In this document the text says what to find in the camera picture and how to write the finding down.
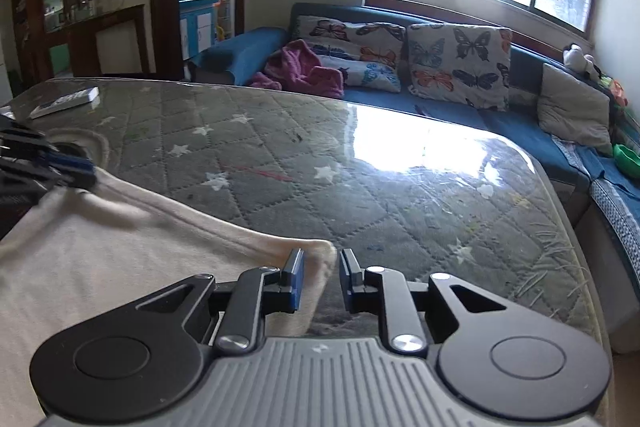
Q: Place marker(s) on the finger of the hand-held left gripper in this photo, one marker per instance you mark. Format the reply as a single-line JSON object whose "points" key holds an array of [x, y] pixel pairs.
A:
{"points": [[65, 157], [75, 179]]}

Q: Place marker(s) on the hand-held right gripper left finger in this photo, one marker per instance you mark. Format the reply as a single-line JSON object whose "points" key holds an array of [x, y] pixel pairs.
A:
{"points": [[296, 279]]}

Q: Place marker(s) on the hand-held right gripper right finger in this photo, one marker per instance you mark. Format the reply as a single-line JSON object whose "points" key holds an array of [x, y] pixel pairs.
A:
{"points": [[345, 284]]}

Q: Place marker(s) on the cream fleece sweater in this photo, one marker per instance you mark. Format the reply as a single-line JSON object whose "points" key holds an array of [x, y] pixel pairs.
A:
{"points": [[125, 267]]}

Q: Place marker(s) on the white remote control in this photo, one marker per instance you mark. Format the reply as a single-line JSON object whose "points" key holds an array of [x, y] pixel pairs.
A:
{"points": [[65, 102]]}

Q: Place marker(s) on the grey star quilted table cover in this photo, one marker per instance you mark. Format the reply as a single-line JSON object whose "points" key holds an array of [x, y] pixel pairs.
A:
{"points": [[300, 167]]}

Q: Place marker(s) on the wooden chair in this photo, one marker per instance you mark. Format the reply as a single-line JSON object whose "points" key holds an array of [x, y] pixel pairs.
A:
{"points": [[82, 42]]}

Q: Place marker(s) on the blue cabinet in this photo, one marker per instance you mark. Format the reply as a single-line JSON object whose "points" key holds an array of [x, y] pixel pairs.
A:
{"points": [[197, 24]]}

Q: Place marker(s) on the pink garment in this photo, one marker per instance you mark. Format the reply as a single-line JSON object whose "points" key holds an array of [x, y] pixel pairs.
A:
{"points": [[300, 67]]}

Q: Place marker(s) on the blue corner sofa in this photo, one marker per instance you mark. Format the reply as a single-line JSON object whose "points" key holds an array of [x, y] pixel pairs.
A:
{"points": [[505, 124]]}

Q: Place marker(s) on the large butterfly print pillow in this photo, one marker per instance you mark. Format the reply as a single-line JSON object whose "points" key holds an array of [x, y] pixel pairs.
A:
{"points": [[455, 67]]}

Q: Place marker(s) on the blue patterned sofa cover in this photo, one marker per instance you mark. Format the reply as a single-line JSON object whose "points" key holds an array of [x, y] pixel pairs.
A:
{"points": [[617, 207]]}

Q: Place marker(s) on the grey cushion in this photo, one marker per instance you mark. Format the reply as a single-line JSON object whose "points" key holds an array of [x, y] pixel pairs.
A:
{"points": [[570, 107]]}

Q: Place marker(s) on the green bowl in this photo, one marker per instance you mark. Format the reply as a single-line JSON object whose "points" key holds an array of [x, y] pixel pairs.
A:
{"points": [[627, 158]]}

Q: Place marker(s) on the white plush toy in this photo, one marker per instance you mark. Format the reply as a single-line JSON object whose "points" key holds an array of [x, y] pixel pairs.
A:
{"points": [[575, 57]]}

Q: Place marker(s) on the orange green plush toy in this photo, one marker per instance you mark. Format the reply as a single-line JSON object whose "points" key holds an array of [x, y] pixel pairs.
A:
{"points": [[612, 91]]}

